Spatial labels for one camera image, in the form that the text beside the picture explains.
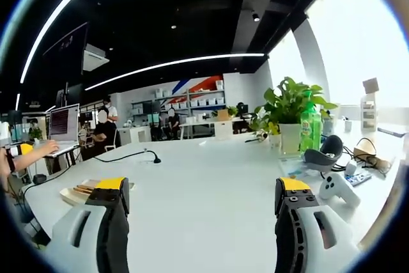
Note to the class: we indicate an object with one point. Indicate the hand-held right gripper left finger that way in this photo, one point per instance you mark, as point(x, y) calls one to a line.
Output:
point(80, 231)

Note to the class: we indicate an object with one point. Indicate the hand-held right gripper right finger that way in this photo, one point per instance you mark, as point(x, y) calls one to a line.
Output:
point(306, 231)

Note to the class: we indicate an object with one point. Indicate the beige cutlery case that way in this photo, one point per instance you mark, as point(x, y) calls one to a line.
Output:
point(71, 197)

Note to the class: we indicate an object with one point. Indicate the white handheld controller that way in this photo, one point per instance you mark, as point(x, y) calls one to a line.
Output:
point(335, 188)

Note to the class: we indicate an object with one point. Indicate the light blue paper sheet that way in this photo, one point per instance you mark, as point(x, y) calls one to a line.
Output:
point(292, 167)

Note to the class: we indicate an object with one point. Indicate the black power adapter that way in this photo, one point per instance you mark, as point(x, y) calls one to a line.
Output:
point(39, 178)

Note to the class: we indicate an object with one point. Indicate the blue patterned packet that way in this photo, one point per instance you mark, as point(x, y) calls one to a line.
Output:
point(359, 178)

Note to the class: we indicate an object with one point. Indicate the grey black headset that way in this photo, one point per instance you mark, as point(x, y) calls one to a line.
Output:
point(322, 158)

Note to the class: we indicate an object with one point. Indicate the white charger plug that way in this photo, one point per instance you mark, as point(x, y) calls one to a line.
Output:
point(351, 168)

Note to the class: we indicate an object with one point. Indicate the small potted plant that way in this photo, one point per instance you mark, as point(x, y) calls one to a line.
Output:
point(274, 140)

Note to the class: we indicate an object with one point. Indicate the yellow white object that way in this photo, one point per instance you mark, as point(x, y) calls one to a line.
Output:
point(25, 150)

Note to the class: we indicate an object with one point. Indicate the dark-rimmed glasses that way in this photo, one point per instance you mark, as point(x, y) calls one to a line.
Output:
point(380, 164)

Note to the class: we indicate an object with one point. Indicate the green plastic bottle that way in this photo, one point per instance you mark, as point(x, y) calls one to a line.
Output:
point(310, 129)

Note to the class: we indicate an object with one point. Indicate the black gooseneck microphone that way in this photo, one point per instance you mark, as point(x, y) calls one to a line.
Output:
point(156, 159)

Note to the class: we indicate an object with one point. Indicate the open silver laptop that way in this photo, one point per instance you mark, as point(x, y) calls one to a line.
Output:
point(64, 122)

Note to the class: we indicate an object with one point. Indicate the small white cup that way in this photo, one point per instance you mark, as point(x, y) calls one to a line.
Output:
point(347, 125)

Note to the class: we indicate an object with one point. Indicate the large potted green plant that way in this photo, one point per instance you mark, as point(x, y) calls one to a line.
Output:
point(289, 106)

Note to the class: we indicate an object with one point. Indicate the dark blue flat notebook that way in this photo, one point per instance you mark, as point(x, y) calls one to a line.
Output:
point(392, 130)

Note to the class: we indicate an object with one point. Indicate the stack of white boxes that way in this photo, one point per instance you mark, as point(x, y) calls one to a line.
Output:
point(370, 110)

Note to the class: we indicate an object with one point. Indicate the white background desk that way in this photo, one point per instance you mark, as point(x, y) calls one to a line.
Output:
point(211, 127)

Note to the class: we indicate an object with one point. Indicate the brown cardboard box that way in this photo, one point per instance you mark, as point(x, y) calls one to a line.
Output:
point(223, 114)

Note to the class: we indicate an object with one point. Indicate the shelf with white boxes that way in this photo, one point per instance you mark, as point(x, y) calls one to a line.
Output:
point(191, 100)

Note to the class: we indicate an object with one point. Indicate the ceiling air conditioner unit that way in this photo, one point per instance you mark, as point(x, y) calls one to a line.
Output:
point(94, 57)

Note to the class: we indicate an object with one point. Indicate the long ceiling light strip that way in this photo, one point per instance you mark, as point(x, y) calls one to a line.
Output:
point(48, 27)
point(172, 65)

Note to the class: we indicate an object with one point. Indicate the dark hanging screen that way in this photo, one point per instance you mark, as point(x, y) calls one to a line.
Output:
point(65, 41)

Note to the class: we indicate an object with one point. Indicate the black ceiling spotlight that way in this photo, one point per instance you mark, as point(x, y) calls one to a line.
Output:
point(256, 16)

